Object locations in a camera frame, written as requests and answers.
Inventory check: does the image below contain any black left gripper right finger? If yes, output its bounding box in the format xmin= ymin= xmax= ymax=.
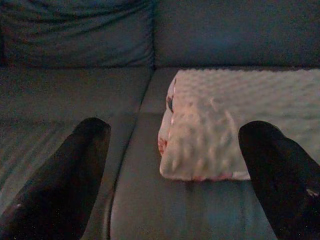
xmin=238 ymin=120 xmax=320 ymax=240

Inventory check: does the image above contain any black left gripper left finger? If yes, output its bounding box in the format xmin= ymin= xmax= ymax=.
xmin=0 ymin=117 xmax=112 ymax=240

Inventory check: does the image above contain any bumpy textured pillow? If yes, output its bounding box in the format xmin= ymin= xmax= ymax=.
xmin=157 ymin=69 xmax=320 ymax=182

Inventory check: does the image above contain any dark green leather sofa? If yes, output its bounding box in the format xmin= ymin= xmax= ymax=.
xmin=0 ymin=0 xmax=320 ymax=240

